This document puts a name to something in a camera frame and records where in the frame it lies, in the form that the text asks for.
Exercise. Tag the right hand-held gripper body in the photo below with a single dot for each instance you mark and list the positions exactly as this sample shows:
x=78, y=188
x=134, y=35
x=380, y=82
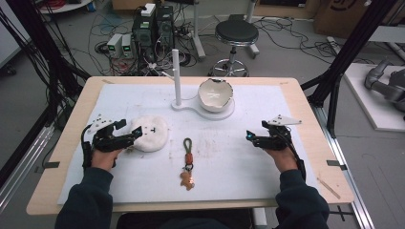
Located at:
x=274, y=138

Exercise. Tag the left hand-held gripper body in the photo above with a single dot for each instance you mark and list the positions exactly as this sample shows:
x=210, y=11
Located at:
x=108, y=140

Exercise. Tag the white stand with pole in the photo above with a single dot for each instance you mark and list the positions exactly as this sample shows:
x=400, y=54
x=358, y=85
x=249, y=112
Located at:
x=177, y=79

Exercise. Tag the person's left hand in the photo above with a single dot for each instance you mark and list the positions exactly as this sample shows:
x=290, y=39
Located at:
x=104, y=159

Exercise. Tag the person's right hand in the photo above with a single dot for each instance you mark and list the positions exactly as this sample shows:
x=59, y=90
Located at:
x=283, y=160

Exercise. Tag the white fluffy plush pad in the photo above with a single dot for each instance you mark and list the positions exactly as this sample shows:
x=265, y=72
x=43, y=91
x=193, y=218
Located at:
x=153, y=135

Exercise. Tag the white table mat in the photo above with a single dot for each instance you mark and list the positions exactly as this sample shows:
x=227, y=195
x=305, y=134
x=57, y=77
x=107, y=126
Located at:
x=229, y=152

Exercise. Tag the wooden table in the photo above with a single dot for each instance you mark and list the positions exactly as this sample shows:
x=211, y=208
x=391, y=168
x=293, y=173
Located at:
x=321, y=133

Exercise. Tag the white eggshell shaped bowl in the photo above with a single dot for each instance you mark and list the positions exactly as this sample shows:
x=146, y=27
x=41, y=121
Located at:
x=216, y=95

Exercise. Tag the black tape piece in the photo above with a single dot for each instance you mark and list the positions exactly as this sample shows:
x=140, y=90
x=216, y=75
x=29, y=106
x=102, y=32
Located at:
x=51, y=165
x=336, y=164

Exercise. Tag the thin wooden stick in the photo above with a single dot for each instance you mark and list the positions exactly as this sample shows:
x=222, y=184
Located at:
x=328, y=188

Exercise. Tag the grey power supply box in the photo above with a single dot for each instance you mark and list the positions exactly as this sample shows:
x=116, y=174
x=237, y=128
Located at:
x=127, y=45
x=114, y=44

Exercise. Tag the white table leg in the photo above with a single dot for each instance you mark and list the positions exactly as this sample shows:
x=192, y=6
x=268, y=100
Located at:
x=260, y=219

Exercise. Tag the black computer tower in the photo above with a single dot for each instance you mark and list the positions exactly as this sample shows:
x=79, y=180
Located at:
x=165, y=27
x=144, y=35

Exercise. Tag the black round stool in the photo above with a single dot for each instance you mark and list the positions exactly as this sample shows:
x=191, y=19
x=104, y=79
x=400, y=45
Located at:
x=237, y=33

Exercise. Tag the white metal stand leg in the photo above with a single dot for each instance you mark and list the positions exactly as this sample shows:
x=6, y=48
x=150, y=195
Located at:
x=253, y=28
x=198, y=31

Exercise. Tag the white platform board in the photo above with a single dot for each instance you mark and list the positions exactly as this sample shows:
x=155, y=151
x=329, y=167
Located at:
x=372, y=105

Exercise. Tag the white device on tower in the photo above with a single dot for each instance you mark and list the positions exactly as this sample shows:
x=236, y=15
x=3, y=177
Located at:
x=148, y=9

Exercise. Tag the cardboard box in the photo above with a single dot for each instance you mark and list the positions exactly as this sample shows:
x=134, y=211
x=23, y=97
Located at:
x=350, y=16

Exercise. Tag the aluminium rail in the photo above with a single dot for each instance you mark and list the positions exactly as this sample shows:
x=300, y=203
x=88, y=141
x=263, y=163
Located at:
x=347, y=178
x=22, y=171

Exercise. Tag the black metal frame post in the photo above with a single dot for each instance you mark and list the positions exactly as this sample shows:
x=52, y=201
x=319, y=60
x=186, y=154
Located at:
x=347, y=54
x=41, y=47

